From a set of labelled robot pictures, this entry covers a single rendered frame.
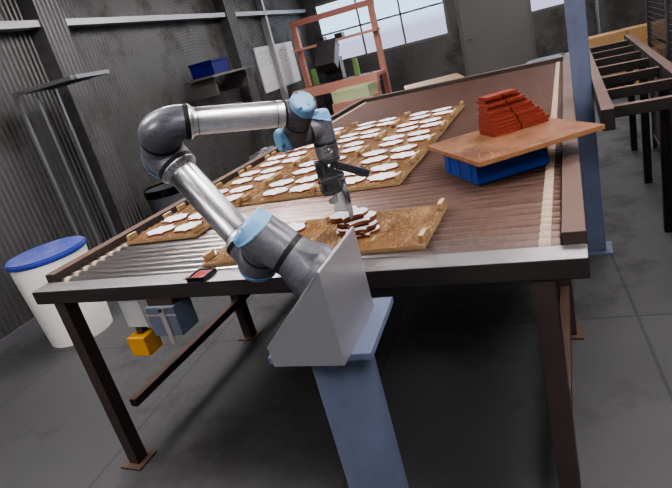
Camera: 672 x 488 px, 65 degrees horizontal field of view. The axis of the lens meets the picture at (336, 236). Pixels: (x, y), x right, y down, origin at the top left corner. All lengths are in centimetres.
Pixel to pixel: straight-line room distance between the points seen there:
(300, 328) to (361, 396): 30
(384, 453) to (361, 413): 16
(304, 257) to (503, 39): 1021
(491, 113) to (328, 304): 135
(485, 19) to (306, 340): 1035
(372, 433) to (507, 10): 1027
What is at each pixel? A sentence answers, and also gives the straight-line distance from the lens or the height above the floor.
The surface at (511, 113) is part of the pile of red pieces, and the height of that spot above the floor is 111.
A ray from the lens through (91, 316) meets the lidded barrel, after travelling 435.
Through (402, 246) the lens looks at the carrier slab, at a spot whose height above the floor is 94.
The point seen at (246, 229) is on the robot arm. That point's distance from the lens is 131.
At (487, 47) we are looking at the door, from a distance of 1132.
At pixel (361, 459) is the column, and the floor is 50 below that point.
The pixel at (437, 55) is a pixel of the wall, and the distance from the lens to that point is 1144.
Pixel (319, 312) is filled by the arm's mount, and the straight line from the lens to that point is 117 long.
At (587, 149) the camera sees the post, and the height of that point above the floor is 65.
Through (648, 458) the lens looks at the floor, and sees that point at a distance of 222.
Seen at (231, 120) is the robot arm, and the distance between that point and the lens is 150.
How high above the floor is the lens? 153
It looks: 19 degrees down
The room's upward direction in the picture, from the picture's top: 15 degrees counter-clockwise
